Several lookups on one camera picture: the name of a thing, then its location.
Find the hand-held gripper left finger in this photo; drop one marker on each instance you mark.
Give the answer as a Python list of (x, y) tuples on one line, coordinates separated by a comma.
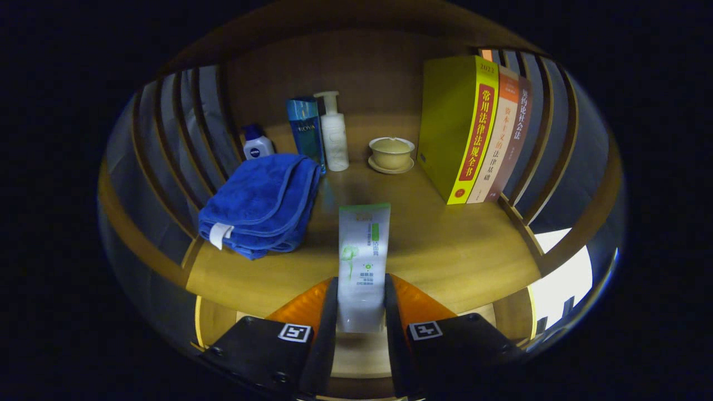
[(326, 334)]

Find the white pump bottle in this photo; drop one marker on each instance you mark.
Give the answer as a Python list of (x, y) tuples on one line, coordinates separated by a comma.
[(336, 139)]

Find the small blue capped lotion bottle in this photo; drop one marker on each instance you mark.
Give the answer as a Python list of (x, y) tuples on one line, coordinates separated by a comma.
[(256, 146)]

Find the thick yellow book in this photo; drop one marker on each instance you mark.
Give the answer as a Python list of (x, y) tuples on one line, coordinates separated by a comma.
[(445, 122)]

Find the wooden countertop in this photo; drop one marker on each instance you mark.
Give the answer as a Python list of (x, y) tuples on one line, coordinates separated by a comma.
[(445, 245)]

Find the folded blue towel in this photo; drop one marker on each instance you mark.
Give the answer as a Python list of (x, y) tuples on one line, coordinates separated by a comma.
[(256, 195)]

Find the white green cosmetic tube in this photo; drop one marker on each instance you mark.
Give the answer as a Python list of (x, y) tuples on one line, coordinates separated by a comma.
[(362, 262)]

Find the beige lidded tea cup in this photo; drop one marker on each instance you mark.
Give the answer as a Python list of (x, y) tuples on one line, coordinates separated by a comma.
[(391, 153)]

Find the orange and white book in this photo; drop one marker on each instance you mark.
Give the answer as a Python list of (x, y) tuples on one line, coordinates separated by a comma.
[(498, 145)]

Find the white drawer cabinet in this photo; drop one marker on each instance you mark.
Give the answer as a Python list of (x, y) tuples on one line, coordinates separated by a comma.
[(562, 278)]

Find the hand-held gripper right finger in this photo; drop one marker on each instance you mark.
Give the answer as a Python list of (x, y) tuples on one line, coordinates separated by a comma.
[(396, 334)]

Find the teal blue cosmetic bottle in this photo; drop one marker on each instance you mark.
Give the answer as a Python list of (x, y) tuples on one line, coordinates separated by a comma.
[(305, 133)]

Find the brown wooden cabinet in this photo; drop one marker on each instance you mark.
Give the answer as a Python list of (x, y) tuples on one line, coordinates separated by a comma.
[(362, 61)]

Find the brown book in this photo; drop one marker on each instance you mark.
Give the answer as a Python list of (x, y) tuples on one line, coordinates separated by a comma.
[(515, 139)]

